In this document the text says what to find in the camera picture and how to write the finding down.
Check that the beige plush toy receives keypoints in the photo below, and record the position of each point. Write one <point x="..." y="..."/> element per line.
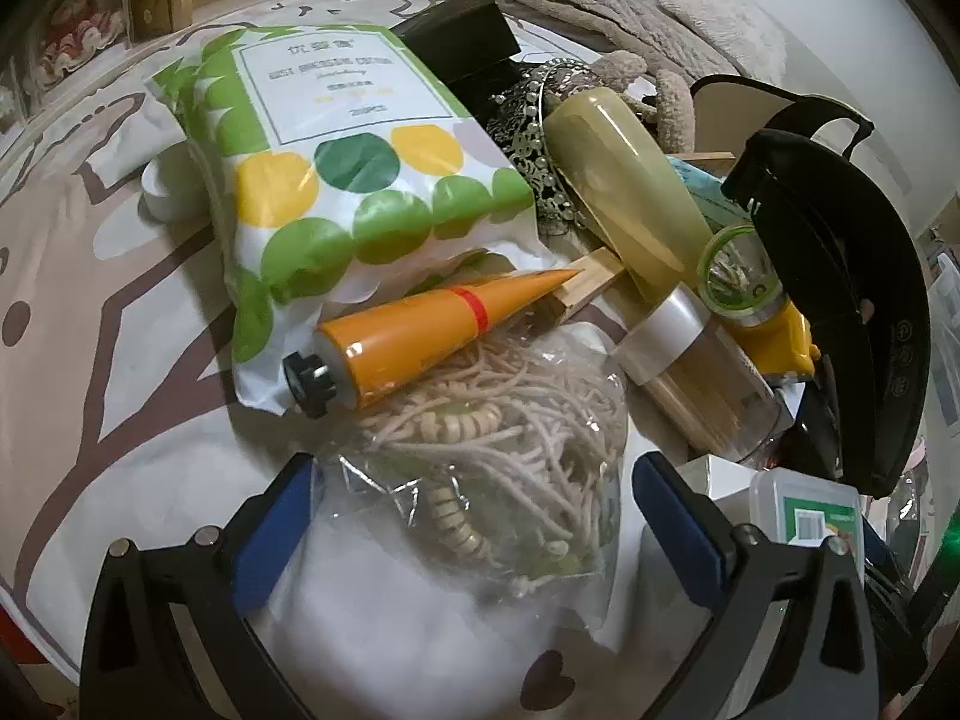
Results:
<point x="667" y="101"/>

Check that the boxed teddy bear red outfit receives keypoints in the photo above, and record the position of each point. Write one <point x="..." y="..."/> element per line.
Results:
<point x="79" y="26"/>

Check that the teal packet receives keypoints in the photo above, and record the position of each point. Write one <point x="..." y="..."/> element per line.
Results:
<point x="705" y="195"/>

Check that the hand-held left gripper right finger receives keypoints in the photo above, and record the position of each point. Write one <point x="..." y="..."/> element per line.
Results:
<point x="679" y="529"/>

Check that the white round cap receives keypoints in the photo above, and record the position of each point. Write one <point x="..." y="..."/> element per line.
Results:
<point x="176" y="184"/>

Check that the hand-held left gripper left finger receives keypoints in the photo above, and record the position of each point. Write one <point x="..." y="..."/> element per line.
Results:
<point x="270" y="529"/>

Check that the wooden stick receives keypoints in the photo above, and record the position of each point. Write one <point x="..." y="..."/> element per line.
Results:
<point x="589" y="281"/>

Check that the yellow toy with green lid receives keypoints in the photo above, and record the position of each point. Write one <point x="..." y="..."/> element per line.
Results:
<point x="780" y="330"/>

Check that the gold bottle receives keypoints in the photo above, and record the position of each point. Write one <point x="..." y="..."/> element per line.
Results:
<point x="615" y="180"/>

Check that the clear jar of wooden sticks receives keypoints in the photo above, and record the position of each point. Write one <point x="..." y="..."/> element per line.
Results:
<point x="690" y="360"/>

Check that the plastic box with green label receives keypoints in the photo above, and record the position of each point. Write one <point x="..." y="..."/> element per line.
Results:
<point x="810" y="506"/>

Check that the small white box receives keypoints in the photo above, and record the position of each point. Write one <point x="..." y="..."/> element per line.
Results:
<point x="724" y="476"/>

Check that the black box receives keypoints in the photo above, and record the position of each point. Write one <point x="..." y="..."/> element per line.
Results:
<point x="465" y="37"/>

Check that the green dotted cotton pad packet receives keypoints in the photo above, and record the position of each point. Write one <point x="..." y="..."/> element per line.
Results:
<point x="322" y="165"/>

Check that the orange tube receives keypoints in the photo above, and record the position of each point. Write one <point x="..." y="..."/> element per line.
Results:
<point x="420" y="322"/>

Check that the silver tiara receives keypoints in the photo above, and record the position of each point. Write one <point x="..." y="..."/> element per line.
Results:
<point x="536" y="142"/>

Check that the white fluffy pillow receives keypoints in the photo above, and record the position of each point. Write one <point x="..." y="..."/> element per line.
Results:
<point x="720" y="15"/>

